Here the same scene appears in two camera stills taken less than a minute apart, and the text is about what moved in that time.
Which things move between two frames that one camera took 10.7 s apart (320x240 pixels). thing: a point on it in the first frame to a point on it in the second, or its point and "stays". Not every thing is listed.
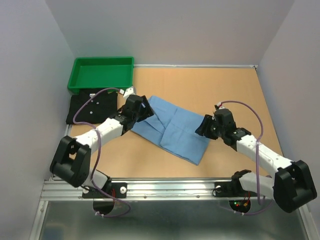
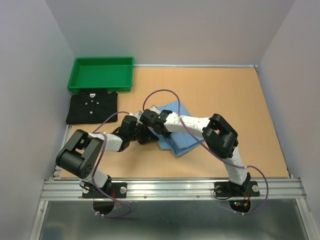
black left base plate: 117,190 stays
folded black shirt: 99,109 stays
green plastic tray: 101,73 stays
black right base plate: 230,189 stays
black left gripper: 150,112 to 148,138
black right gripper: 203,129 to 166,134
